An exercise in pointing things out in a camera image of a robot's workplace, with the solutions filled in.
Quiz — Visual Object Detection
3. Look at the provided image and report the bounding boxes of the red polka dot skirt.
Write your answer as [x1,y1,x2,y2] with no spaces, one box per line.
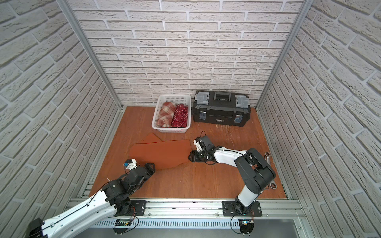
[171,104,189,128]

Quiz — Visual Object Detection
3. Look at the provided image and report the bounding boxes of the black plastic toolbox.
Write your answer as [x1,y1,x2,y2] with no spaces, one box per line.
[191,90,251,127]

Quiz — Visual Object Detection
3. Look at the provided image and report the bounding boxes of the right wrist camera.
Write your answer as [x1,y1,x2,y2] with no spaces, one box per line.
[193,140,202,151]

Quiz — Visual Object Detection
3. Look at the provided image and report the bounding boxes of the left controller board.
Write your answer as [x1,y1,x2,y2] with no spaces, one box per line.
[113,219,135,235]

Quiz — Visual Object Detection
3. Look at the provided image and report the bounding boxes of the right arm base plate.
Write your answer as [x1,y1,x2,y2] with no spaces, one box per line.
[222,200,263,217]

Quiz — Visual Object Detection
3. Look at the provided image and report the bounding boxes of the controller board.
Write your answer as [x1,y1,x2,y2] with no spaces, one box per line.
[238,219,255,236]
[113,219,135,235]

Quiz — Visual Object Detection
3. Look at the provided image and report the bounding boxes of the red plaid skirt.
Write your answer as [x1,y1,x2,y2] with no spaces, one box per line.
[156,102,176,128]

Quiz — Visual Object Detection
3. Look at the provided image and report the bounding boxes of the white plastic basket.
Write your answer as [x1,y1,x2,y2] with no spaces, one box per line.
[152,94,191,133]

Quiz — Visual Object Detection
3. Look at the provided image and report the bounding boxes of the aluminium mounting rail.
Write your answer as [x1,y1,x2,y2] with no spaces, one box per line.
[131,198,307,220]

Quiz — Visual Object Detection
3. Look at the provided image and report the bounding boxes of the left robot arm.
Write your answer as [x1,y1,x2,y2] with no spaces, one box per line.
[24,163,155,238]

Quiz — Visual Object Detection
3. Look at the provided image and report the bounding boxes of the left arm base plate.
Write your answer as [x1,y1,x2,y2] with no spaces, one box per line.
[117,200,147,216]

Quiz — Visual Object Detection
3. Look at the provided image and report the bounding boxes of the right controller board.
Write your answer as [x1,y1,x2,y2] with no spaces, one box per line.
[238,219,255,236]

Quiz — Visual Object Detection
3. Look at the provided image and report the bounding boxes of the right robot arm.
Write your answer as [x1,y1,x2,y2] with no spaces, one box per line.
[188,136,276,214]

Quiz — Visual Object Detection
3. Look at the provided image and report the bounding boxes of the orange skirt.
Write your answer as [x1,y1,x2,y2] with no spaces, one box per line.
[129,133,192,170]

